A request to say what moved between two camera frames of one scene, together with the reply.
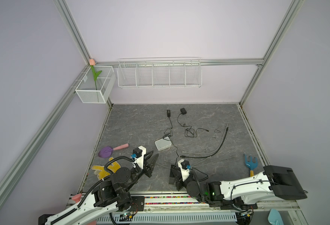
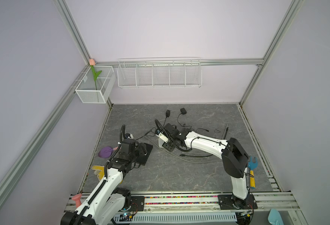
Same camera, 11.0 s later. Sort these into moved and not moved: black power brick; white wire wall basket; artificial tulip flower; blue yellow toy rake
Moved: black power brick
Not moved: blue yellow toy rake; white wire wall basket; artificial tulip flower
